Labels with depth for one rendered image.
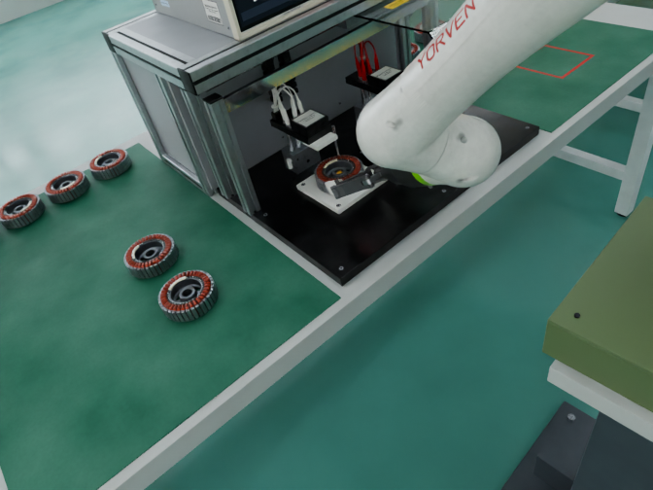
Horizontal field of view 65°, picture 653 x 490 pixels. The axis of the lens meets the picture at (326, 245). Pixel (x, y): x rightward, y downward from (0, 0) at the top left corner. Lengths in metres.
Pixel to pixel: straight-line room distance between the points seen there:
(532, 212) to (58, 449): 1.87
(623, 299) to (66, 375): 0.95
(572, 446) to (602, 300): 0.84
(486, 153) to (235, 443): 1.26
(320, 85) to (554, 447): 1.17
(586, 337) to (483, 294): 1.15
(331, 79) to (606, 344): 0.94
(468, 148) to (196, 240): 0.67
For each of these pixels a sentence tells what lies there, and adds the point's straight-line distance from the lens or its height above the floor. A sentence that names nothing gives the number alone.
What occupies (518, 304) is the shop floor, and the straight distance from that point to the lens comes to 1.93.
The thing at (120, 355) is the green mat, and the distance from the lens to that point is 1.05.
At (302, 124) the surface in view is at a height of 0.92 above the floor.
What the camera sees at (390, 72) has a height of 0.92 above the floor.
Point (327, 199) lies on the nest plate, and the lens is 1.14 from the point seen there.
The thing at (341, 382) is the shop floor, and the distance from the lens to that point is 1.76.
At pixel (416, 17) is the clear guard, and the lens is 1.18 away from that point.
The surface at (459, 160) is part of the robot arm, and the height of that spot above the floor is 1.03.
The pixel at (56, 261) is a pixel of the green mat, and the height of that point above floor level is 0.75.
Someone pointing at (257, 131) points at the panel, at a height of 0.85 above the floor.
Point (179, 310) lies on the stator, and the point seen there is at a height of 0.78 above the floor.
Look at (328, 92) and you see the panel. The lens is 1.43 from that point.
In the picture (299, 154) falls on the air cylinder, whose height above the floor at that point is 0.82.
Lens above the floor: 1.48
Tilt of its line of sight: 42 degrees down
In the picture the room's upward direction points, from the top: 14 degrees counter-clockwise
